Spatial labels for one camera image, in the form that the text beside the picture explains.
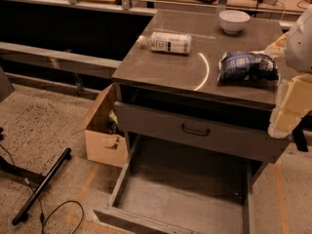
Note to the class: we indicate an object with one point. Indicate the black metal stand leg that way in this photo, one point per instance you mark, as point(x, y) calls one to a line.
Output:
point(22, 214)

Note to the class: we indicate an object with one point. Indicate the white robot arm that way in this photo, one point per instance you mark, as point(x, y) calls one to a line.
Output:
point(298, 50)

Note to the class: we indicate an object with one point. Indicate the clear plastic bottle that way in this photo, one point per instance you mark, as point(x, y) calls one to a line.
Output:
point(165, 42)

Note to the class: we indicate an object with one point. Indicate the cardboard box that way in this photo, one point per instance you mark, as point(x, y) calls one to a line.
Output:
point(102, 145)

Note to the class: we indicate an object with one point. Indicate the grey drawer cabinet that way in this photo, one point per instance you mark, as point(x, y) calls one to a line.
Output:
point(188, 85)

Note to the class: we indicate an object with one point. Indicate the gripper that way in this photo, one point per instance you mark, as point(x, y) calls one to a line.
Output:
point(300, 46)

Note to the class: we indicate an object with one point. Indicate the green item in box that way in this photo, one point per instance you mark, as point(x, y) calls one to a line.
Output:
point(112, 122)

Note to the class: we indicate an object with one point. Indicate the grey upper drawer with handle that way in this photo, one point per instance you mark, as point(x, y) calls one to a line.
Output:
point(215, 136)

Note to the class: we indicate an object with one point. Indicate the grey metal rail frame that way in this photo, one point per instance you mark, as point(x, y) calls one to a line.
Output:
point(65, 61)

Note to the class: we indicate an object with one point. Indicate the blue chip bag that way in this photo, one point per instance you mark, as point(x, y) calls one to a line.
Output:
point(246, 66)

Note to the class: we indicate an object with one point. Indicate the grey open lower drawer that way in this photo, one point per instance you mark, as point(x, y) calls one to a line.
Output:
point(171, 188)

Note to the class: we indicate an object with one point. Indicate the white ceramic bowl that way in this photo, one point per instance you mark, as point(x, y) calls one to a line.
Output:
point(233, 21)

